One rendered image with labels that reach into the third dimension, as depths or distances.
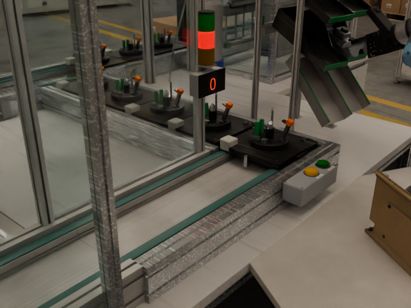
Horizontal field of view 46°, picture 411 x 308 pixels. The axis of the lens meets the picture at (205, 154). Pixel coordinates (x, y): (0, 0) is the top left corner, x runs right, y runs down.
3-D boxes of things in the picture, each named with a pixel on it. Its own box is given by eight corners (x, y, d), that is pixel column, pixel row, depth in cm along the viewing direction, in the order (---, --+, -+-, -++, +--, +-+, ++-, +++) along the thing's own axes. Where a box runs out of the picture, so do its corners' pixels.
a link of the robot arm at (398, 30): (402, 19, 154) (416, 16, 158) (389, 24, 157) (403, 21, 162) (408, 43, 154) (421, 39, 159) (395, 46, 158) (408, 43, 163)
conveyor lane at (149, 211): (314, 169, 171) (317, 143, 166) (131, 291, 114) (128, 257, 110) (249, 147, 188) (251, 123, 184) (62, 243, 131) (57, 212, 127)
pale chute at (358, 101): (362, 109, 190) (370, 103, 187) (341, 116, 183) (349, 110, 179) (327, 49, 196) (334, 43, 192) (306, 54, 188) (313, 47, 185)
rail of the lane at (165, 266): (337, 170, 170) (340, 142, 166) (149, 304, 110) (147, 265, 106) (323, 165, 174) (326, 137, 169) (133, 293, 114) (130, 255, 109)
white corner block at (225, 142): (238, 148, 165) (238, 137, 164) (229, 153, 162) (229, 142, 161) (227, 145, 168) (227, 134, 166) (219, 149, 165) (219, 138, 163)
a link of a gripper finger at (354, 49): (342, 60, 174) (366, 54, 168) (337, 44, 173) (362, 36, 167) (345, 60, 176) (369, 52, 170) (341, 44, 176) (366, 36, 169)
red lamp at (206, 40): (218, 47, 145) (218, 30, 143) (207, 49, 142) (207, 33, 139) (205, 44, 148) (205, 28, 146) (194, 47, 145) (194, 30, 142)
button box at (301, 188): (336, 181, 154) (338, 164, 152) (301, 208, 140) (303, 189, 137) (317, 175, 159) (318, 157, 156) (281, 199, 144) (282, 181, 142)
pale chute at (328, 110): (344, 119, 180) (353, 113, 176) (322, 128, 173) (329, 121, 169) (308, 56, 186) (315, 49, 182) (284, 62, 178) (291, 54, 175)
